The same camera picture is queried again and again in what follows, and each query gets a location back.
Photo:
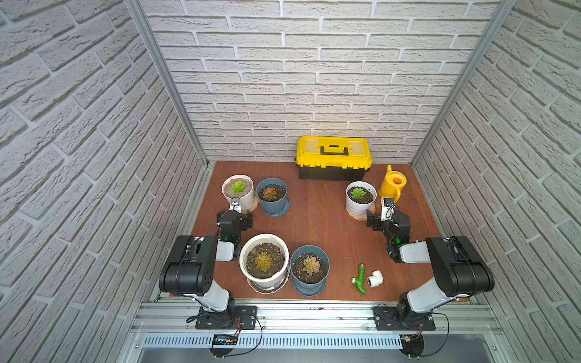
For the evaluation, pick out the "left small controller board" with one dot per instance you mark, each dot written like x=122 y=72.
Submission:
x=223 y=344

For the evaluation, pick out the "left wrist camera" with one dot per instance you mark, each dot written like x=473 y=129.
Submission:
x=235 y=205

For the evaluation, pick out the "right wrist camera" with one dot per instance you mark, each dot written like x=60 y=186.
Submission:
x=387 y=209

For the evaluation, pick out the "peach saucer under small pot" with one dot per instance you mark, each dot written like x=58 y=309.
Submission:
x=362 y=216

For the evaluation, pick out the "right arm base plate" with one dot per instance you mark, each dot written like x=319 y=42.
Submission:
x=397 y=318

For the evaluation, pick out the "aluminium front rail frame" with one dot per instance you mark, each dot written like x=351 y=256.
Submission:
x=313 y=324

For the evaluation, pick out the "pink-green succulent front blue pot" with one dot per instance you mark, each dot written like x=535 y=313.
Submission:
x=311 y=265

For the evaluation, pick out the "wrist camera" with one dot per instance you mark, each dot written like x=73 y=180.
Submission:
x=235 y=205
x=387 y=209

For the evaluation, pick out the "white pipe elbow fitting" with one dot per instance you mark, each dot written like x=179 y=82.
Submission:
x=375 y=279

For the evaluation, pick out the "cream faceted pot clay soil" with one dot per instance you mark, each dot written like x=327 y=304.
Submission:
x=246 y=198

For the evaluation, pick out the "bright green succulent cream pot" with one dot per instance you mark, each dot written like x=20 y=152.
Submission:
x=238 y=187

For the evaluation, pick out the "yellow watering can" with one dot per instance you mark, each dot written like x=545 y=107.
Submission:
x=392 y=184

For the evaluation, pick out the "blue saucer back pot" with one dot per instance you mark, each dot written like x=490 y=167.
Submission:
x=275 y=208

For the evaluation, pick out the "large white round pot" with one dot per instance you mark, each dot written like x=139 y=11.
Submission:
x=276 y=247

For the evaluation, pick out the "yellow-green succulent large pot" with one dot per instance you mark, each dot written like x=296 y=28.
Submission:
x=263 y=261

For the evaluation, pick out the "small white ribbed pot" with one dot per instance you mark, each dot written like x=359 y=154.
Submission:
x=371 y=196

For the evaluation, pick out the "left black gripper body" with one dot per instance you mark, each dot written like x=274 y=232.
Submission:
x=234 y=215

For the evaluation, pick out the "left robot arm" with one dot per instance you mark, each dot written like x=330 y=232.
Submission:
x=189 y=270

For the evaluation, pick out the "green hose nozzle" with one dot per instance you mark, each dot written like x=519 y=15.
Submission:
x=359 y=282

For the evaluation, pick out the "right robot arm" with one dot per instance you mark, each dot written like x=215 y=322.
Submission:
x=459 y=270

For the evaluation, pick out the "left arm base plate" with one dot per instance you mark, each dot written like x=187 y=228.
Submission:
x=240 y=318

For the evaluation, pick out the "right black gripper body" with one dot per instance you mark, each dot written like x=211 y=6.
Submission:
x=380 y=225

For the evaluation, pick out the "yellow black toolbox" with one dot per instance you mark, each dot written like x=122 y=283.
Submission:
x=333 y=158

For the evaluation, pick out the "blue-grey plant pot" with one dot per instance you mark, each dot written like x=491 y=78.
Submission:
x=298 y=257
x=272 y=181

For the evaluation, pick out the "green succulent small white pot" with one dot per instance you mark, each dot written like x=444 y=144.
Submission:
x=358 y=194

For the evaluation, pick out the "blue saucer pot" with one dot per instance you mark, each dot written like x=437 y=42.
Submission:
x=308 y=290
x=275 y=208

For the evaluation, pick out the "peach saucer under cream pot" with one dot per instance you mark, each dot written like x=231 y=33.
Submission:
x=252 y=207

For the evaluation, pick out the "reddish succulent back blue pot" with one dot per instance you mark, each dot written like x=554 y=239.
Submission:
x=271 y=193

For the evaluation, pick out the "white saucer large pot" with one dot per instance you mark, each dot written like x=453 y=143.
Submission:
x=272 y=288

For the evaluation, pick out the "blue saucer front pot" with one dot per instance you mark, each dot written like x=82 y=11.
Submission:
x=308 y=290

